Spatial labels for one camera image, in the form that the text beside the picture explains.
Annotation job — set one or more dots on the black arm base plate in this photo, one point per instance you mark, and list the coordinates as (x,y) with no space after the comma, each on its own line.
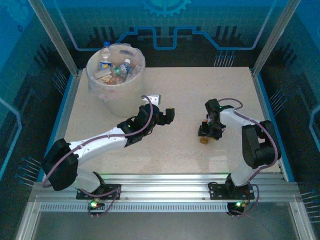
(110,193)
(217,192)

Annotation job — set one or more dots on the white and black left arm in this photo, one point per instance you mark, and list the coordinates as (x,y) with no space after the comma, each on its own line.
(100,142)

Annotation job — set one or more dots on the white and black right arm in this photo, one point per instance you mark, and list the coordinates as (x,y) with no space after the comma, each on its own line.
(232,120)

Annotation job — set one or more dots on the aluminium frame post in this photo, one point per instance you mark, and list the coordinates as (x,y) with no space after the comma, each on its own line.
(54,37)
(272,37)

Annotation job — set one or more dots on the aluminium frame rail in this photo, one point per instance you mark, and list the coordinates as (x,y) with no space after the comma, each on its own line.
(162,187)

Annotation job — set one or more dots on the translucent white plastic bin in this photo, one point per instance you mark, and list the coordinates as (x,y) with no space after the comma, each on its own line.
(125,100)

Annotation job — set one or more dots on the Pocari Sweat blue label bottle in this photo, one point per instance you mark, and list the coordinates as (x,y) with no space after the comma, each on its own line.
(125,67)

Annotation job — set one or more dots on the small LED circuit board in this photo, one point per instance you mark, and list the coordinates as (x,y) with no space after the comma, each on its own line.
(237,204)
(94,204)

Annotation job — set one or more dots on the Pepsi bottle blue cap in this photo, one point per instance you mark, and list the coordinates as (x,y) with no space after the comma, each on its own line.
(105,64)

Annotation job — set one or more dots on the aluminium frame leg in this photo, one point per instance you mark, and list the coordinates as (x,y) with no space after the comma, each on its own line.
(301,222)
(27,222)

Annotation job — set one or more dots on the blue table edge strip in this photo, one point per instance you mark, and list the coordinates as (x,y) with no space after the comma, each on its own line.
(64,100)

